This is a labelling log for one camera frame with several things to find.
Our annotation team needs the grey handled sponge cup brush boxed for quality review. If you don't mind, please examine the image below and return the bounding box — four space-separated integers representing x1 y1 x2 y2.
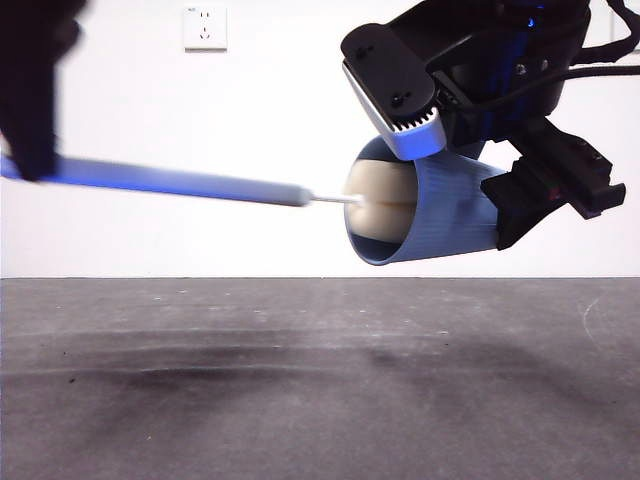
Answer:
0 153 417 242

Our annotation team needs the blue ribbed plastic cup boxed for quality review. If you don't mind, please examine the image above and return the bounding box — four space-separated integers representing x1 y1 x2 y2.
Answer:
342 137 511 266

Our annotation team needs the black cable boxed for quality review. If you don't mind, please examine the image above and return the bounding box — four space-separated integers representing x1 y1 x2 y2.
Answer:
579 0 640 64
467 64 640 112

